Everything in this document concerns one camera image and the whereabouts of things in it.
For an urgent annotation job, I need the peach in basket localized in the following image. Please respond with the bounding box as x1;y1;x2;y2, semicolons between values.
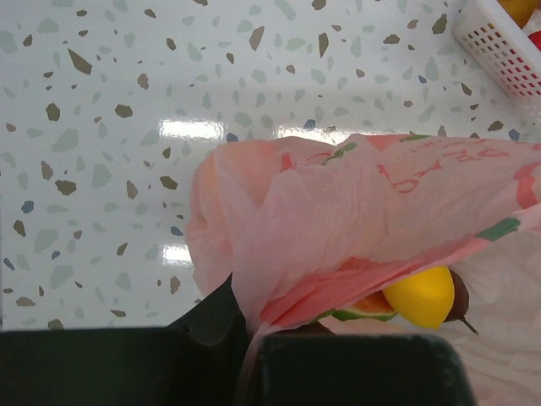
498;0;538;29

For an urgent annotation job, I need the dark red plum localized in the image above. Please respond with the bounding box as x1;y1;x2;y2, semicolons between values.
444;269;479;335

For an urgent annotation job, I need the pink plastic bag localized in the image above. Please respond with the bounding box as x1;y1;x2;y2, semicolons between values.
185;134;540;405

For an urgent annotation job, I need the white plastic basket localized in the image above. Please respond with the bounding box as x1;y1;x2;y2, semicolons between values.
452;1;540;108

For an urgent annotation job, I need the watermelon slice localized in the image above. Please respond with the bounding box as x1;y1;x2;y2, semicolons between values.
329;255;399;323

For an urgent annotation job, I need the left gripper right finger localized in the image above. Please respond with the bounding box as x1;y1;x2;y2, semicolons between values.
251;325;477;405

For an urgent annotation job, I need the yellow lemon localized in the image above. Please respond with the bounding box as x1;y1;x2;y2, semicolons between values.
383;266;455;329

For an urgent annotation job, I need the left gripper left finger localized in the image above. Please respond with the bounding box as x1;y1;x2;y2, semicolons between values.
0;270;250;406

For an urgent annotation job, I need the red apple in basket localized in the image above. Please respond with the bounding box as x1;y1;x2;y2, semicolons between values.
527;30;541;51

